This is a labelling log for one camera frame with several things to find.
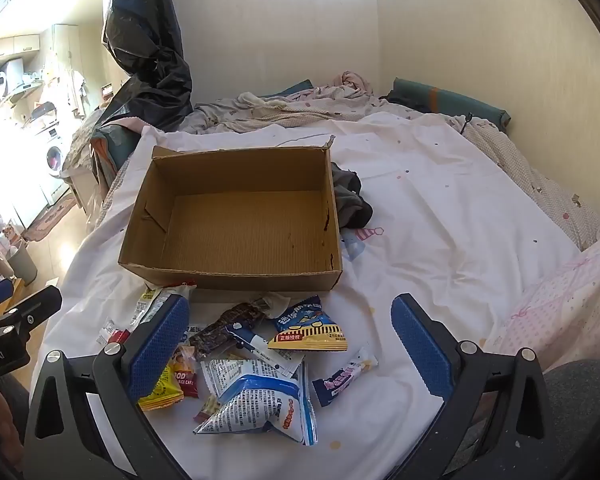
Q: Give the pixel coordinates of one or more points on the brown cardboard box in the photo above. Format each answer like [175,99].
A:
[240,230]

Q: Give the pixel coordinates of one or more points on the teal pillow orange stripe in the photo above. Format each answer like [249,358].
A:
[107,147]
[445,97]

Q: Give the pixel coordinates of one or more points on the grey cloth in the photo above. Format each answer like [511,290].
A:
[350,200]

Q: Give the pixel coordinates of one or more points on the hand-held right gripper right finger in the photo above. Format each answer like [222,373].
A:
[422,345]

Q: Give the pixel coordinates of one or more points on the red rice cake packet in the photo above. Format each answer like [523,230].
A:
[186,377]

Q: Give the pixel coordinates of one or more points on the small red yellow packet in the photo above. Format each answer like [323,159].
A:
[207,407]

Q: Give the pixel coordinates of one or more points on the blue yellow snack packet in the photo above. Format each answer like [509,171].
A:
[305,325]

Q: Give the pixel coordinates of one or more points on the white washing machine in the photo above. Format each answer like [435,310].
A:
[55,157]

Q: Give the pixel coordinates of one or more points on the purple white snack packet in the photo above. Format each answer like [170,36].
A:
[337,380]

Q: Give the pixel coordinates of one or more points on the pink bow-print quilt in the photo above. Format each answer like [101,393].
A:
[570,300]

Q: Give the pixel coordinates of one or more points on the white appliance with display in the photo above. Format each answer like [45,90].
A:
[7,72]

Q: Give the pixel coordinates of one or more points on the person's grey trousers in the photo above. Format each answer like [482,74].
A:
[580,410]

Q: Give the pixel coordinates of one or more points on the grey trash bin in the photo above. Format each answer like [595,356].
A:
[22,262]

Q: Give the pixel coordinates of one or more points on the white bedsheet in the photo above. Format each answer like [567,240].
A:
[455,210]

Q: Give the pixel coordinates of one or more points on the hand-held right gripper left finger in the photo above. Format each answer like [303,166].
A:
[157,347]

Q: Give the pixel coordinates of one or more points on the white dark-blue snack packet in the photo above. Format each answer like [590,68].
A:
[254,341]

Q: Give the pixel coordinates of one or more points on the large white blue snack bag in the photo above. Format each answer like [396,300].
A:
[260,402]

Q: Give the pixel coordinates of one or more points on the patterned floor rug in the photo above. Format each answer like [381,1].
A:
[50,217]

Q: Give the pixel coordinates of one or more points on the teal cushion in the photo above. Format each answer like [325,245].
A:
[290,87]

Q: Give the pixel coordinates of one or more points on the dark brown snack packet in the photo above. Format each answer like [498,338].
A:
[220,332]

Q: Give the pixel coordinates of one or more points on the beige dotted blanket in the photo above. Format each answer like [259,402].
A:
[530,170]

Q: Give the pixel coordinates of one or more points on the grey floral quilt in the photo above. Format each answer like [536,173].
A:
[280,110]

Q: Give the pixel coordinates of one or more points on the pink crumpled cloth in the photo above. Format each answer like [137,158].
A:
[352,82]

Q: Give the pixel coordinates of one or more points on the small red white packet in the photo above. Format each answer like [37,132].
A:
[112,335]

